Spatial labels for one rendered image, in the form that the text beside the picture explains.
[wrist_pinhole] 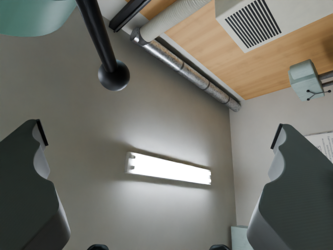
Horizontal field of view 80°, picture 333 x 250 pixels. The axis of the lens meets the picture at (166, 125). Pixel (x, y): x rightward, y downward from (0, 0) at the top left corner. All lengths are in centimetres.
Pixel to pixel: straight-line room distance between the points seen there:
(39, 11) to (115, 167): 155
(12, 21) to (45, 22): 3
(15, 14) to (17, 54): 142
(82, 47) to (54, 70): 34
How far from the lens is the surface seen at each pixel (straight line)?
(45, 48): 179
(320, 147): 307
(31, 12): 29
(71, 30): 197
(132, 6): 200
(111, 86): 23
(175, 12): 190
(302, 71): 229
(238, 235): 305
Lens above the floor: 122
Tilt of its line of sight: 42 degrees up
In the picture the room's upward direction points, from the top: 106 degrees counter-clockwise
